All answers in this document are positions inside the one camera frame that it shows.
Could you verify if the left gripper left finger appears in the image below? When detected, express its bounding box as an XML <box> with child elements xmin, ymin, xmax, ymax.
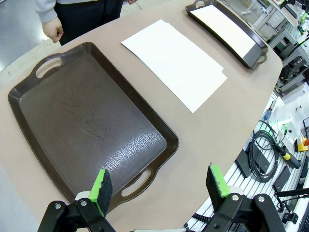
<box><xmin>37</xmin><ymin>169</ymin><xmax>116</xmax><ymax>232</ymax></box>

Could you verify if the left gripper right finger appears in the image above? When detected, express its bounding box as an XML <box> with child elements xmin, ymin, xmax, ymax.
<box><xmin>204</xmin><ymin>165</ymin><xmax>287</xmax><ymax>232</ymax></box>

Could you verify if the white A4 paper sheet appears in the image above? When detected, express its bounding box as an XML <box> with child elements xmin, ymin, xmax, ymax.
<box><xmin>190</xmin><ymin>4</ymin><xmax>257</xmax><ymax>58</ymax></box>
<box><xmin>165</xmin><ymin>22</ymin><xmax>228</xmax><ymax>80</ymax></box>
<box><xmin>120</xmin><ymin>19</ymin><xmax>225</xmax><ymax>114</ymax></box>

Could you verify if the person's right forearm grey sleeve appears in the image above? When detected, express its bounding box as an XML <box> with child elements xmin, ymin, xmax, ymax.
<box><xmin>35</xmin><ymin>0</ymin><xmax>58</xmax><ymax>24</ymax></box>

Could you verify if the person's right hand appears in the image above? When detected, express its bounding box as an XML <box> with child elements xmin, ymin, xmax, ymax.
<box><xmin>42</xmin><ymin>17</ymin><xmax>65</xmax><ymax>44</ymax></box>

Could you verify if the black metal plate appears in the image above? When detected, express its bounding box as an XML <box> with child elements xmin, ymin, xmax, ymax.
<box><xmin>272</xmin><ymin>166</ymin><xmax>292</xmax><ymax>193</ymax></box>
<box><xmin>235</xmin><ymin>148</ymin><xmax>270</xmax><ymax>179</ymax></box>

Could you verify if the brown plastic serving tray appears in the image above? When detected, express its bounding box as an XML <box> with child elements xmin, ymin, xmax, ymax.
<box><xmin>7</xmin><ymin>41</ymin><xmax>180</xmax><ymax>216</ymax></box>
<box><xmin>184</xmin><ymin>0</ymin><xmax>269</xmax><ymax>71</ymax></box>

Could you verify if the yellow emergency stop button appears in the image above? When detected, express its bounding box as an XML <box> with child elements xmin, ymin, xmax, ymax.
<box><xmin>296</xmin><ymin>137</ymin><xmax>309</xmax><ymax>153</ymax></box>

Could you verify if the person in grey hoodie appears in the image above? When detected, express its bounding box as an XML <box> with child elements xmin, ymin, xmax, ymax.
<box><xmin>53</xmin><ymin>0</ymin><xmax>125</xmax><ymax>46</ymax></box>

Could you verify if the aluminium profile base frame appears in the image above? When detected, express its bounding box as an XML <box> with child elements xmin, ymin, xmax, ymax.
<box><xmin>185</xmin><ymin>93</ymin><xmax>309</xmax><ymax>232</ymax></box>

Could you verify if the black spiral cable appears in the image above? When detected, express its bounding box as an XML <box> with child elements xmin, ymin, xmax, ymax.
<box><xmin>193</xmin><ymin>212</ymin><xmax>211</xmax><ymax>222</ymax></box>

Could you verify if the black coiled cable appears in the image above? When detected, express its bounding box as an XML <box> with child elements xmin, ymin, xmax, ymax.
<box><xmin>248</xmin><ymin>120</ymin><xmax>282</xmax><ymax>183</ymax></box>

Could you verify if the yellow black cable connector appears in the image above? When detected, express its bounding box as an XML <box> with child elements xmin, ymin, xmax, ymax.
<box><xmin>275</xmin><ymin>142</ymin><xmax>301</xmax><ymax>169</ymax></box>

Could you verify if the aluminium workstation frame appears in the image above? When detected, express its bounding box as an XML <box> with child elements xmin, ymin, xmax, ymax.
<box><xmin>241</xmin><ymin>0</ymin><xmax>309</xmax><ymax>94</ymax></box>

